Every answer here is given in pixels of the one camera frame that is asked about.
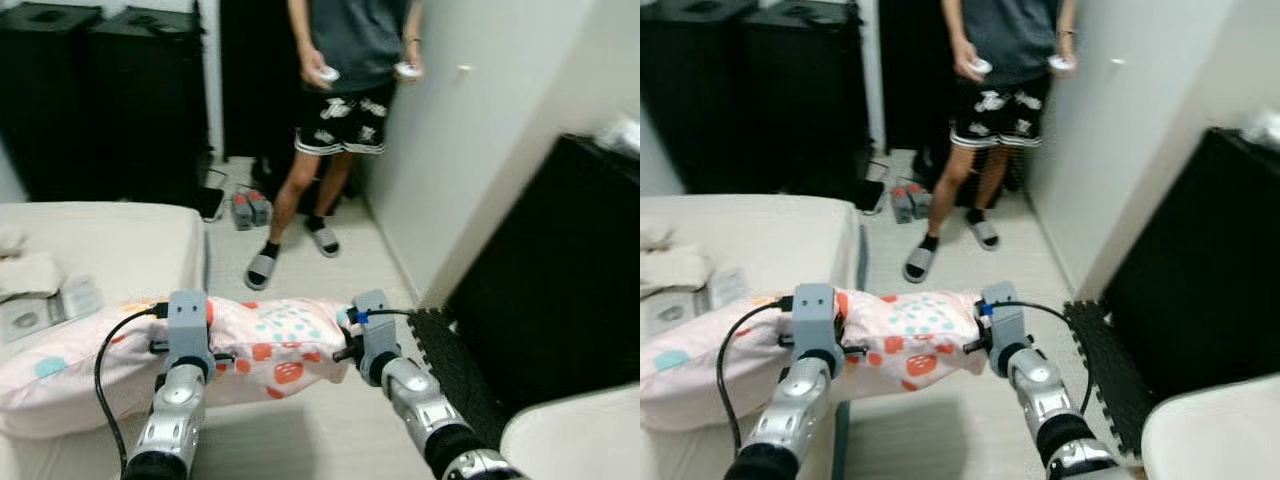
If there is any pink dotted pillow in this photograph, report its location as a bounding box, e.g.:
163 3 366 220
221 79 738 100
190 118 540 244
0 295 366 441
640 288 991 406

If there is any clear plastic packet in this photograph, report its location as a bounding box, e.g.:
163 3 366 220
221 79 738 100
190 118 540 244
0 275 106 343
640 268 749 341

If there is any black foam mat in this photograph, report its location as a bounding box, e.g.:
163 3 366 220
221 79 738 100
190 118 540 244
408 308 511 451
1062 300 1161 461

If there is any beige mattress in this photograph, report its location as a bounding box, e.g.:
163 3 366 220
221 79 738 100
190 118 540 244
640 194 869 480
0 201 211 480

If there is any cream folded towel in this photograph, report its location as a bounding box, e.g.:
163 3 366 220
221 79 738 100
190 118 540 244
640 245 713 297
0 252 63 300

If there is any large black cabinet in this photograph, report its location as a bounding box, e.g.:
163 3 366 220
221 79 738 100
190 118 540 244
445 133 641 411
1100 127 1280 401

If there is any tall black cabinet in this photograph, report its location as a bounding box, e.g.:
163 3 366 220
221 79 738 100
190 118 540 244
0 2 101 203
88 8 211 207
740 0 871 201
640 0 756 198

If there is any person in black shorts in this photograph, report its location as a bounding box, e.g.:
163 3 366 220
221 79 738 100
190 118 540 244
903 0 1079 284
243 0 426 291

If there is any white crumpled bag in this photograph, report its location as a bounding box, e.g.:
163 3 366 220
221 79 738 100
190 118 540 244
1240 108 1280 147
595 112 641 157

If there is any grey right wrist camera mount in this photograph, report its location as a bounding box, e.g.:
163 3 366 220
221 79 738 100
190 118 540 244
979 281 1030 350
348 289 401 359

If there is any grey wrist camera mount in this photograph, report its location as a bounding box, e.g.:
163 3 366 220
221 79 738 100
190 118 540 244
979 281 1030 350
791 282 838 357
166 290 212 367
348 289 401 359

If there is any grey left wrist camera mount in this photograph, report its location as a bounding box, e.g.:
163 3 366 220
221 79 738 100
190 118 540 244
166 290 212 367
791 282 838 357

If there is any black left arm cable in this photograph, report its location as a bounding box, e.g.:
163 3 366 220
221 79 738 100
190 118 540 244
93 305 171 473
715 296 796 459

